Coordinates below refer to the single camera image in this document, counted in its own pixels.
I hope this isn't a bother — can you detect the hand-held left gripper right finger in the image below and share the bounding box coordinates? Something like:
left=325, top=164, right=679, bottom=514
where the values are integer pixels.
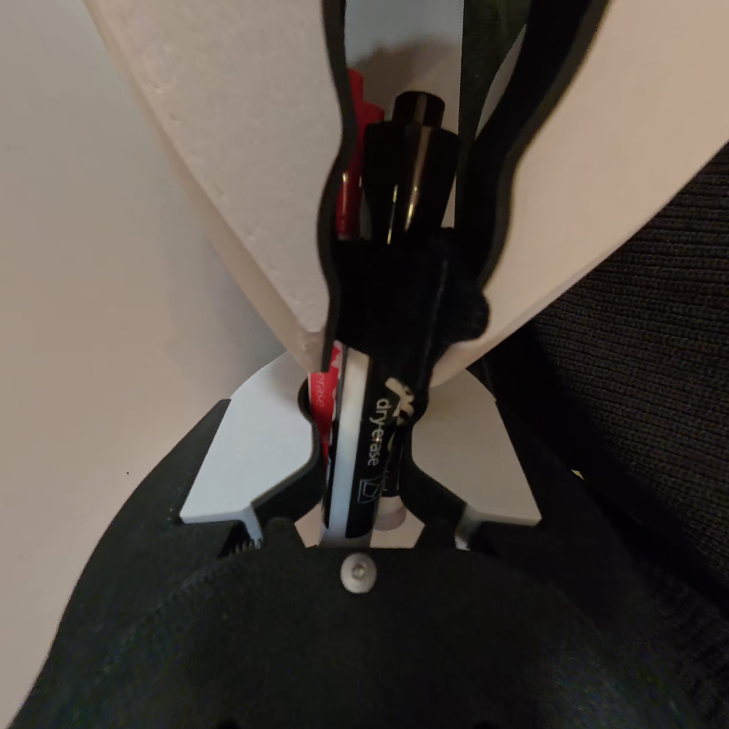
left=400, top=367, right=543, bottom=550

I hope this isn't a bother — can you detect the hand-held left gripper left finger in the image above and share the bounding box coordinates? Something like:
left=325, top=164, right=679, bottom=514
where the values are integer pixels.
left=179, top=353, right=327, bottom=542

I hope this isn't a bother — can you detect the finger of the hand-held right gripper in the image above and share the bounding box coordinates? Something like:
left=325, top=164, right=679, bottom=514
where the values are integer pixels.
left=85, top=0, right=357, bottom=372
left=426, top=0, right=729, bottom=389

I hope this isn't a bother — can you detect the black dry erase marker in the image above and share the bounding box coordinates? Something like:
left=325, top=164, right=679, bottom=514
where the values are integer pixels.
left=375, top=494, right=408, bottom=532
left=320, top=91, right=459, bottom=549

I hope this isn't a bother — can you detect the red dry erase marker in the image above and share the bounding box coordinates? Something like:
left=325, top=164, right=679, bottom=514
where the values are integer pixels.
left=308, top=68, right=378, bottom=465

